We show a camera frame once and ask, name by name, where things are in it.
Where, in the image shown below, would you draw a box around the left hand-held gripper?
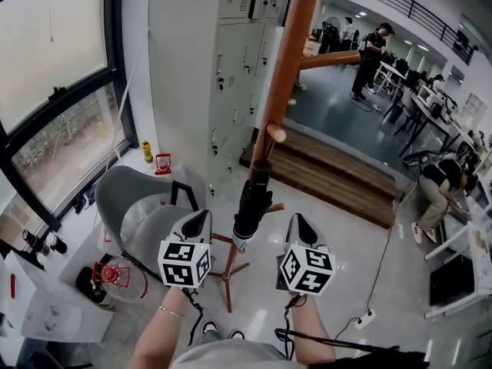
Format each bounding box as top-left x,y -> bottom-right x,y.
157,208 -> 214,290

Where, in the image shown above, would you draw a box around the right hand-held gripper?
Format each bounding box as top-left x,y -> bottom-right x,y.
276,212 -> 337,297

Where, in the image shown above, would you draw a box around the black umbrella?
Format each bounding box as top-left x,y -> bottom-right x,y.
231,160 -> 274,252

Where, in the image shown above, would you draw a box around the brown wooden coat rack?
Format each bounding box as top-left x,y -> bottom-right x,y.
209,0 -> 362,314

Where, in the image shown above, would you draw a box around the person's right forearm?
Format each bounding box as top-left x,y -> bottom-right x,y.
285,291 -> 338,365

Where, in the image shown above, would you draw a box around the person's left forearm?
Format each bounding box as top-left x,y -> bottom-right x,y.
128,285 -> 194,369

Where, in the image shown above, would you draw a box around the clear plastic bag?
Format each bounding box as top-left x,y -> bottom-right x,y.
120,197 -> 186,246

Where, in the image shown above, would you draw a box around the wooden step platform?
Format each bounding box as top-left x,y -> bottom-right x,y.
239,124 -> 401,231

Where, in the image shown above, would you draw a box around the red lantern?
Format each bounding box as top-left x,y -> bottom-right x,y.
154,152 -> 173,177
91,261 -> 131,291

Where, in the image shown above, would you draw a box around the clear empty water jug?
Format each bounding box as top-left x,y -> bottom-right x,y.
100,254 -> 150,304

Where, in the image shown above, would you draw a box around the grey chair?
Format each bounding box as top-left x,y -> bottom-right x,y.
94,165 -> 211,281

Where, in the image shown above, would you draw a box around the white power strip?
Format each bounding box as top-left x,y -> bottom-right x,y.
353,308 -> 378,331

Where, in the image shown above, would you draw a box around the black shoes pair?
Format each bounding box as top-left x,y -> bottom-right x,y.
72,189 -> 98,215

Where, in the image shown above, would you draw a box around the black waste bin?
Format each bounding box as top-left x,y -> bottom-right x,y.
75,266 -> 113,308

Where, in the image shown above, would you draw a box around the person's grey shirt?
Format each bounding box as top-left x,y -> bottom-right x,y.
168,337 -> 294,369

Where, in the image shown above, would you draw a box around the black bottle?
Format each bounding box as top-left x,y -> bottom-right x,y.
49,234 -> 68,256
22,228 -> 52,258

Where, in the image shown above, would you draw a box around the black box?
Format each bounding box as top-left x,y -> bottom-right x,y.
428,254 -> 477,308

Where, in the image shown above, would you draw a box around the white water dispenser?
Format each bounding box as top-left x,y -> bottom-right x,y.
19,278 -> 115,346

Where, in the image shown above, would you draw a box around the white metal locker cabinet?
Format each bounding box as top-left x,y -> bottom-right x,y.
148,0 -> 294,192

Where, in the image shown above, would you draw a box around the white table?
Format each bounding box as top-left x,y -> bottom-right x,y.
424,189 -> 492,319

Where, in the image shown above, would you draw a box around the black standing fan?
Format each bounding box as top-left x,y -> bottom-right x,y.
321,15 -> 344,54

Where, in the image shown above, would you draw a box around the black balcony railing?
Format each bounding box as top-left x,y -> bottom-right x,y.
327,0 -> 478,65

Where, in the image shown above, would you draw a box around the black power cable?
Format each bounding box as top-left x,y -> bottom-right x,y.
333,181 -> 418,340

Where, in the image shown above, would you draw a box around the left hand-held gripper cable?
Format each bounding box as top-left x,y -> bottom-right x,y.
181,287 -> 205,346

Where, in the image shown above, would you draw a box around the hand-held gripper cable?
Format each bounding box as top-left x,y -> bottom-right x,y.
181,287 -> 205,346
283,293 -> 309,361

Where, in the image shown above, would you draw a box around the right hand-held gripper cable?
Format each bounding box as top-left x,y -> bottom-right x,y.
283,293 -> 309,361

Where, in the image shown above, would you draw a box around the thin wrist bracelet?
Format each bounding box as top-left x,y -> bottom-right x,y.
158,303 -> 186,319

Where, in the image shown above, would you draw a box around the black window frame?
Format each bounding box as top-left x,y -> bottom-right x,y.
0,0 -> 140,233

